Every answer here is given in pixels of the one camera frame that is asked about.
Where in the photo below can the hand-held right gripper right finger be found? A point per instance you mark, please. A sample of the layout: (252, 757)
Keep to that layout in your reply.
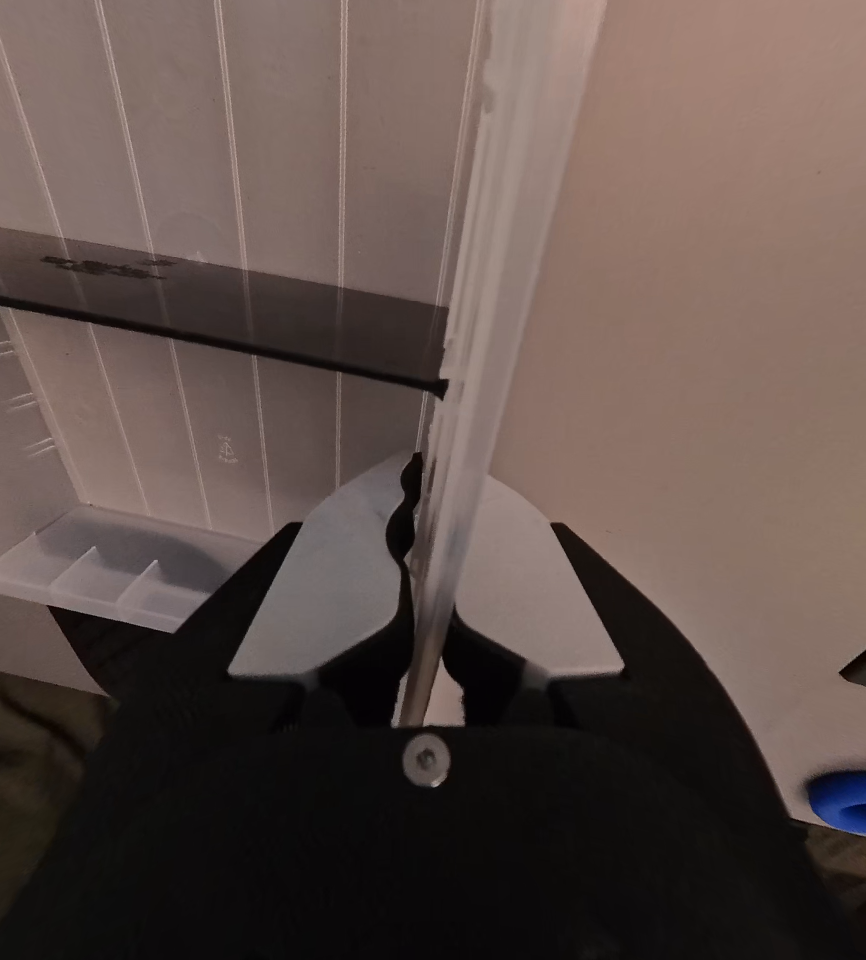
(545, 607)

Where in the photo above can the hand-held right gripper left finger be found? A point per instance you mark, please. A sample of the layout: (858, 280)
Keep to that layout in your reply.
(328, 592)

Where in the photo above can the black divider panel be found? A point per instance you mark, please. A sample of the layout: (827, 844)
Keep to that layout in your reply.
(253, 315)

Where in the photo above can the clear plastic storage box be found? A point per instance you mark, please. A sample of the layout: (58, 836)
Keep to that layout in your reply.
(178, 135)

